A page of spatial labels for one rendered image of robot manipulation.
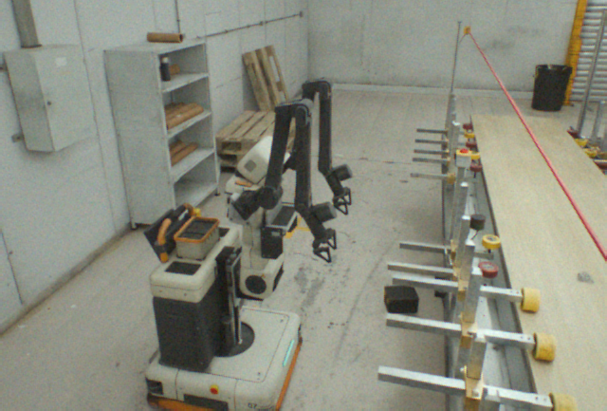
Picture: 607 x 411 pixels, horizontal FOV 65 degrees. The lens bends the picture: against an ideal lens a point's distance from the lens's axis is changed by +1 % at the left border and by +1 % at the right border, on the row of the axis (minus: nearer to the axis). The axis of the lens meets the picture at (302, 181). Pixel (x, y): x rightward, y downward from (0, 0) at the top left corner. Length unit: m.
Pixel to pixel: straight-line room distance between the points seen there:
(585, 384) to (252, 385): 1.38
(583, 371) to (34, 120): 3.03
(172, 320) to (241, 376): 0.43
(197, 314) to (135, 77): 2.19
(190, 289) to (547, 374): 1.40
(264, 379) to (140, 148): 2.31
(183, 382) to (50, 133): 1.70
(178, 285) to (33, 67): 1.64
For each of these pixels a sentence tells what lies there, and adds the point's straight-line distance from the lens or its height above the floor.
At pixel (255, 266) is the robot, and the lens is 2.20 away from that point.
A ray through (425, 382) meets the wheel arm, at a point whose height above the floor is 0.96.
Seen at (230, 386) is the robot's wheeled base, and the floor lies 0.27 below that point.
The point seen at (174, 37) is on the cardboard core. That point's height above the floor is 1.60.
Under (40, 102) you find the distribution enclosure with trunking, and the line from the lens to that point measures 3.26.
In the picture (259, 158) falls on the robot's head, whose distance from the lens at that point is 1.97.
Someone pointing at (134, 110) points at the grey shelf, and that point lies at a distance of 4.01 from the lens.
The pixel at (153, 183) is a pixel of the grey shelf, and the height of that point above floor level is 0.48.
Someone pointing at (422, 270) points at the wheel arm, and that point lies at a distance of 2.17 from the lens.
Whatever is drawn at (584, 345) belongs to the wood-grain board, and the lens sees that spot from 1.90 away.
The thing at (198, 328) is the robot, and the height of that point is 0.56.
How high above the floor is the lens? 2.01
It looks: 23 degrees down
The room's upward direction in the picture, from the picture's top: straight up
